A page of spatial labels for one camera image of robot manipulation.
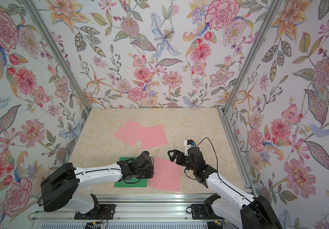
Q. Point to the green paper hidden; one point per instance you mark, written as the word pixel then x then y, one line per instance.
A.
pixel 133 183

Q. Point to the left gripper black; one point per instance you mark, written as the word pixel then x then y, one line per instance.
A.
pixel 150 167

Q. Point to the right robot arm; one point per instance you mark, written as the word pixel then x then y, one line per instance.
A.
pixel 241 209

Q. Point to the left corner aluminium post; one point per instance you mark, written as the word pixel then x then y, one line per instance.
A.
pixel 46 34

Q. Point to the corner aluminium post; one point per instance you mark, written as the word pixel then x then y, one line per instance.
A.
pixel 46 34
pixel 266 24

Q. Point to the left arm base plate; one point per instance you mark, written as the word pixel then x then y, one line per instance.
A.
pixel 104 211

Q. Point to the right corner aluminium post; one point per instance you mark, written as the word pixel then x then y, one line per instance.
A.
pixel 266 24

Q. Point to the aluminium rail frame front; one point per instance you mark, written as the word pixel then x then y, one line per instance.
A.
pixel 137 211

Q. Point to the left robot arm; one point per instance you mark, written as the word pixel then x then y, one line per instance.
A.
pixel 61 188

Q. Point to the pink paper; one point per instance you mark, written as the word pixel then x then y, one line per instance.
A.
pixel 152 137
pixel 167 175
pixel 129 133

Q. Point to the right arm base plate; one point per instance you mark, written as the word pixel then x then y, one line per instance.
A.
pixel 203 212

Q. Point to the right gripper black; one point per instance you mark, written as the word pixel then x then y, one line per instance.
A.
pixel 181 154

